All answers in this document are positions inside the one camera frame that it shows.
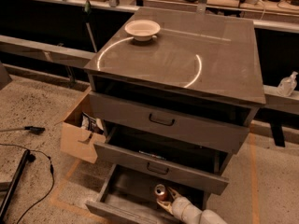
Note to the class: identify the red coke can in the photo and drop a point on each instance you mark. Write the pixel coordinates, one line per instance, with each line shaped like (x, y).
(160, 192)

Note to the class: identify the white spray bottle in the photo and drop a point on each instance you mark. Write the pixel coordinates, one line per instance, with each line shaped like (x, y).
(287, 85)

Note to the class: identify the black pole on floor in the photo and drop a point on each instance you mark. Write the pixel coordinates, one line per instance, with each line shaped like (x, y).
(8, 188)

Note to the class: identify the grey middle drawer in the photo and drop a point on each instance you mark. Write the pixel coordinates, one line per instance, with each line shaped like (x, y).
(163, 157)

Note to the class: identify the grey metal drawer cabinet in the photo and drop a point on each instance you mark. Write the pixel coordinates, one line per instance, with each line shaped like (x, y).
(200, 65)

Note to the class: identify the grey drawer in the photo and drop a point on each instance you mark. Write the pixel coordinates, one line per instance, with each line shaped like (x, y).
(163, 157)
(127, 197)
(152, 119)

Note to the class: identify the brown cardboard box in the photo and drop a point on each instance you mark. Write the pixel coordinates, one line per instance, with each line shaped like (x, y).
(75, 140)

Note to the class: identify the black handled floor tool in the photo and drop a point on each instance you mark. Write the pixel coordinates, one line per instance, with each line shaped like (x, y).
(31, 129)

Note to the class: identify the white paper bowl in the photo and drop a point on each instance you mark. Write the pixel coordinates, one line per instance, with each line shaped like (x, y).
(142, 30)

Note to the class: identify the grey top drawer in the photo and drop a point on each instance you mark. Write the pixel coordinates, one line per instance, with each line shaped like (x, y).
(152, 119)

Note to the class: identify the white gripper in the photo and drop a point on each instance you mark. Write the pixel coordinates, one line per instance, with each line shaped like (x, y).
(181, 206)

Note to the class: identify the grey bottom drawer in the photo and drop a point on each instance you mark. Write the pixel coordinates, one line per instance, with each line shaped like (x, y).
(127, 197)

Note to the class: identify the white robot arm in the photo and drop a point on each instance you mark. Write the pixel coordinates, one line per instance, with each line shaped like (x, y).
(207, 217)

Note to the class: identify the green handled tool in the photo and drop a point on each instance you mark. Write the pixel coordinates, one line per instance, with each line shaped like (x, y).
(87, 9)

